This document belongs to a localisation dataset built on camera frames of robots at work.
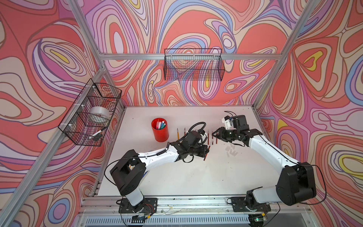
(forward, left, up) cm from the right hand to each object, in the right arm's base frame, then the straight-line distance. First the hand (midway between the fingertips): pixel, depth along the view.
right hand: (214, 138), depth 84 cm
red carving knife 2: (-9, +6, -3) cm, 11 cm away
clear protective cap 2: (-3, -15, -15) cm, 21 cm away
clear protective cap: (0, -12, -14) cm, 18 cm away
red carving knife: (-4, 0, +2) cm, 4 cm away
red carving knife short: (-4, +2, +2) cm, 5 cm away
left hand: (-8, +3, -2) cm, 9 cm away
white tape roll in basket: (+5, +62, +19) cm, 65 cm away
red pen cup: (+8, +33, -2) cm, 35 cm away
